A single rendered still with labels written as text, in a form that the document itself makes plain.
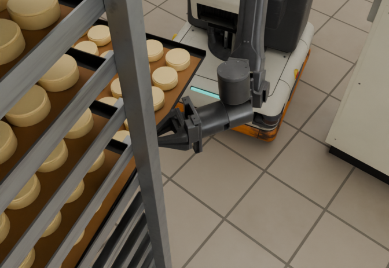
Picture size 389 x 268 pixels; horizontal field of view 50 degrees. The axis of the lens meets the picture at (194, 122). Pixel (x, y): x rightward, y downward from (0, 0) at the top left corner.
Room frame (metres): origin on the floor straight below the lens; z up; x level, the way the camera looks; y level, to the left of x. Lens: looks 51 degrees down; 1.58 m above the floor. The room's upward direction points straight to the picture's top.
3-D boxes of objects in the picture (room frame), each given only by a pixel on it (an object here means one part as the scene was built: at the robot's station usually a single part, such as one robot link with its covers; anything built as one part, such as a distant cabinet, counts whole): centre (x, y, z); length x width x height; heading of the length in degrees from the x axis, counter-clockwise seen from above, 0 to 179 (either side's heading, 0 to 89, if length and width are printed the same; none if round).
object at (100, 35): (0.72, 0.20, 1.00); 0.05 x 0.05 x 0.02
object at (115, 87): (0.57, 0.14, 0.99); 0.05 x 0.05 x 0.02
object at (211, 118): (0.49, -0.02, 0.98); 0.07 x 0.07 x 0.10; 21
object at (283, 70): (1.55, -0.20, 0.16); 0.67 x 0.64 x 0.25; 156
